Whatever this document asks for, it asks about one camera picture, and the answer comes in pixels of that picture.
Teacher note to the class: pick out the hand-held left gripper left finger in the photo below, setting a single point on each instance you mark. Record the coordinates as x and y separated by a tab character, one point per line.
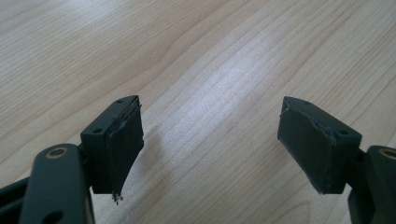
115	149

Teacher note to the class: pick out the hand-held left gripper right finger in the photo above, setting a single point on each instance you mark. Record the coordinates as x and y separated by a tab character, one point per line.
314	146

